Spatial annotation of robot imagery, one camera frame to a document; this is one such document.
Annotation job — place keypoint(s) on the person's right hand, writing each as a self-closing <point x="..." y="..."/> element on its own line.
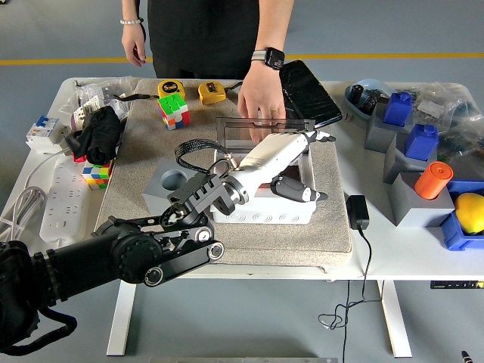
<point x="134" y="43"/>

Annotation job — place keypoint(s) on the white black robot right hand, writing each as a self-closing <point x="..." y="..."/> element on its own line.
<point x="467" y="358"/>

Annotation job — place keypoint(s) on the person's left hand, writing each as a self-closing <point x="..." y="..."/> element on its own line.
<point x="261" y="94"/>

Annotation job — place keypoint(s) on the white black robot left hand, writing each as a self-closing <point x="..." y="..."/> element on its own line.
<point x="272" y="151"/>

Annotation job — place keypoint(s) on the transparent hinged box lid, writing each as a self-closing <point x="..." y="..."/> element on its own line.
<point x="234" y="130"/>

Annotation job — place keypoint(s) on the person's right forearm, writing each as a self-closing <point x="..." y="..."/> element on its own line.
<point x="132" y="9"/>

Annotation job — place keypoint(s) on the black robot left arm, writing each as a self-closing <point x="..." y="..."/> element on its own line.
<point x="132" y="249"/>

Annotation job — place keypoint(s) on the person's left forearm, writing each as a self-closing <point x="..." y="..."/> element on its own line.
<point x="274" y="26"/>

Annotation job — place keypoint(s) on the grey plastic junction box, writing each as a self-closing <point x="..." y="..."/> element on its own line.
<point x="264" y="215"/>

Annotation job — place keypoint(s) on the black wrist watch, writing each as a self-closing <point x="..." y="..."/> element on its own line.
<point x="274" y="57"/>

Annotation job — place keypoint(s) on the glossy black pouch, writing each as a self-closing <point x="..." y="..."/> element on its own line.
<point x="310" y="94"/>

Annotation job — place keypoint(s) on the yellow tape measure black disc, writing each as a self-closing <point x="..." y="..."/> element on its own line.
<point x="170" y="90"/>

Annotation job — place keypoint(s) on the clear plastic parts bags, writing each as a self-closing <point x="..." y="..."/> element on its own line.
<point x="94" y="90"/>

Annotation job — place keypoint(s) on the person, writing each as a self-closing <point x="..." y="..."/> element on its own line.
<point x="204" y="38"/>

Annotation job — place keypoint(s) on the black table control panel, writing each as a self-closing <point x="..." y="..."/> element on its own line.
<point x="453" y="285"/>

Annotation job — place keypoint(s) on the large colourful puzzle cube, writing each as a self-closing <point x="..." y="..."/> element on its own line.
<point x="172" y="109"/>

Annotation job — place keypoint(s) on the white table leg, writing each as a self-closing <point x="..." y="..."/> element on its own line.
<point x="395" y="321"/>
<point x="123" y="317"/>

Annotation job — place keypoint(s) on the purple white packet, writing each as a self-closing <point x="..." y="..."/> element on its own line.
<point x="77" y="119"/>

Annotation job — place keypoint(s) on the black cylindrical capacitor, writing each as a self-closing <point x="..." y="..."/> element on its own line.
<point x="356" y="94"/>
<point x="370" y="103"/>

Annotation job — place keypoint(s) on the blue-grey bowl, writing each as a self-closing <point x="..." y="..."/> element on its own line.
<point x="359" y="109"/>

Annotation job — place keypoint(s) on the grey-brown felt mat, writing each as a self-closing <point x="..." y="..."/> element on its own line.
<point x="302" y="246"/>

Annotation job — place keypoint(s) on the black cloth bundle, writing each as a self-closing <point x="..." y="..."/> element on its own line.
<point x="98" y="136"/>

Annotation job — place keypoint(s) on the black power adapter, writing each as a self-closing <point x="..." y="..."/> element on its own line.
<point x="358" y="211"/>

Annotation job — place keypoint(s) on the grey holder block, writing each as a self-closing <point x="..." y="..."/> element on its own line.
<point x="378" y="132"/>
<point x="395" y="162"/>
<point x="416" y="211"/>

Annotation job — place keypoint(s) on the white plug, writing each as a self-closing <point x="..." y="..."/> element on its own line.
<point x="67" y="132"/>

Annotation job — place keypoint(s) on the grey block with round hole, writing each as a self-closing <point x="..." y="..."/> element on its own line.
<point x="155" y="189"/>

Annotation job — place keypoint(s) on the blue plastic bin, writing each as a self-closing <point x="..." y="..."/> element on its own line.
<point x="453" y="234"/>

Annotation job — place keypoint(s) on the white circuit breaker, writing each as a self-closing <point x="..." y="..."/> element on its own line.
<point x="41" y="130"/>

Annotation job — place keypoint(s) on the small red item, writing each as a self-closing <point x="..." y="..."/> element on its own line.
<point x="78" y="158"/>

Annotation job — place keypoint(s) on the blue plastic block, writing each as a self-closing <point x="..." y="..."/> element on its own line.
<point x="397" y="109"/>
<point x="421" y="143"/>

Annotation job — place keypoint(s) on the small colourful puzzle cube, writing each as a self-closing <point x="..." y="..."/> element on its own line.
<point x="96" y="175"/>

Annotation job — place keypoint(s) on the yellow lemon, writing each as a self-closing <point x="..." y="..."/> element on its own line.
<point x="470" y="213"/>

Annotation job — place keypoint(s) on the white power strip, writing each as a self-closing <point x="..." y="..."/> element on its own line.
<point x="64" y="196"/>

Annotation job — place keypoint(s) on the large clear plastic bag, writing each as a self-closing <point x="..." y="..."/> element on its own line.
<point x="453" y="98"/>

